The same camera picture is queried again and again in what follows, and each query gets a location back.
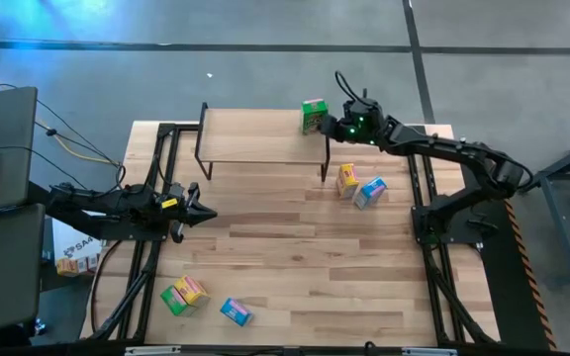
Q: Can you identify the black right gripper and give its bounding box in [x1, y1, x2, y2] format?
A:
[319, 114, 366, 145]

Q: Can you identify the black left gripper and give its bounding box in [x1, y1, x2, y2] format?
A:
[165, 181, 219, 244]

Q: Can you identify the green Apple Jacks cereal box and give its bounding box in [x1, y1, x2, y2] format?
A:
[300, 97, 330, 135]
[159, 285, 197, 317]

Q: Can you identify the yellow Corn Pops cereal box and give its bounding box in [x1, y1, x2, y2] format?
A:
[335, 162, 360, 201]
[173, 274, 212, 308]

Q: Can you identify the blue Rice Krispies cereal box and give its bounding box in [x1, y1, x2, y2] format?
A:
[352, 176, 389, 211]
[219, 297, 254, 327]

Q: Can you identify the wooden shelf with black legs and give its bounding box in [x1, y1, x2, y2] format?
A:
[194, 102, 332, 183]

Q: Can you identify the spare white cereal box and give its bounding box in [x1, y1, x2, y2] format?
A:
[76, 253, 100, 275]

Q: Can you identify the spare yellow cereal box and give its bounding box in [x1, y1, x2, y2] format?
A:
[55, 256, 79, 277]

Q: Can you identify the black diagonal desk brace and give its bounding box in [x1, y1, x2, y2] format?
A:
[27, 181, 107, 239]

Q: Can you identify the white printed cardboard box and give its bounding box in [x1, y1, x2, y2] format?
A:
[50, 217, 106, 276]

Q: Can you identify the grey desk top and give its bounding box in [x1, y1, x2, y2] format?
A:
[0, 203, 47, 337]
[0, 86, 39, 217]

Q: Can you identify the black mat with hazard stripe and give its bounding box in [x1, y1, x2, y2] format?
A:
[455, 142, 558, 350]

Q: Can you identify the neighbouring blue-legged table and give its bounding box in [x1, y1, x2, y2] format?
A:
[520, 129, 570, 288]

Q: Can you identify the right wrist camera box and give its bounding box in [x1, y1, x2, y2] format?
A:
[342, 97, 384, 125]

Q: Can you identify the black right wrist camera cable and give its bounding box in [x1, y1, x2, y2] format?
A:
[333, 70, 369, 108]

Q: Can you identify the black aluminium rig frame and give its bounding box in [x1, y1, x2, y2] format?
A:
[79, 121, 504, 356]

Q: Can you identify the black floor cable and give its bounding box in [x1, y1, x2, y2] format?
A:
[0, 82, 121, 167]
[0, 145, 91, 192]
[89, 239, 124, 333]

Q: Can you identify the yellow cable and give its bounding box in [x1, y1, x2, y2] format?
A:
[0, 58, 121, 168]

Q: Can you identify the silver metal bracket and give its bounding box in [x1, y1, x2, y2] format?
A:
[124, 344, 182, 356]
[401, 346, 459, 356]

